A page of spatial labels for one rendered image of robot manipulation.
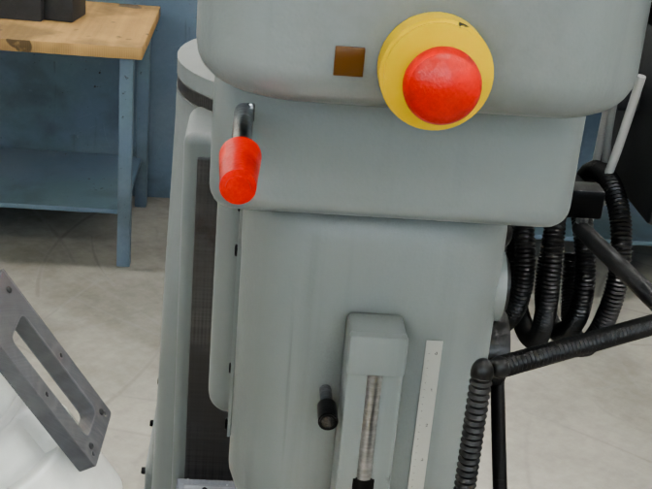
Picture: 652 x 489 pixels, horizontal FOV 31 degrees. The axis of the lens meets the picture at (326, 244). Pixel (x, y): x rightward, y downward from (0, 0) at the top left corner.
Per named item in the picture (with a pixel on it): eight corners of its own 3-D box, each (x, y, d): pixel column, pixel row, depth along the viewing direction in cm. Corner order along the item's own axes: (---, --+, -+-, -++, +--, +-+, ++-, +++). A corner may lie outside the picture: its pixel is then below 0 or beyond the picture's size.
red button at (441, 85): (479, 132, 59) (490, 54, 58) (401, 127, 59) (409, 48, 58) (469, 114, 62) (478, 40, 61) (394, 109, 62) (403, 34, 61)
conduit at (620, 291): (610, 393, 117) (649, 198, 109) (451, 384, 116) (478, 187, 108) (569, 311, 134) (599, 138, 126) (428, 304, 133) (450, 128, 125)
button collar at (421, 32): (486, 135, 63) (502, 23, 60) (374, 127, 62) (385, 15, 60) (480, 123, 64) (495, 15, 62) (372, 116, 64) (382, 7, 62)
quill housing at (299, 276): (476, 591, 93) (537, 215, 81) (215, 581, 92) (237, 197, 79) (443, 458, 111) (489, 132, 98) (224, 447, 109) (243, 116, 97)
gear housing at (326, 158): (575, 236, 78) (602, 89, 74) (206, 213, 76) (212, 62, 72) (489, 97, 109) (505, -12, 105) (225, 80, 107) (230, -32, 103)
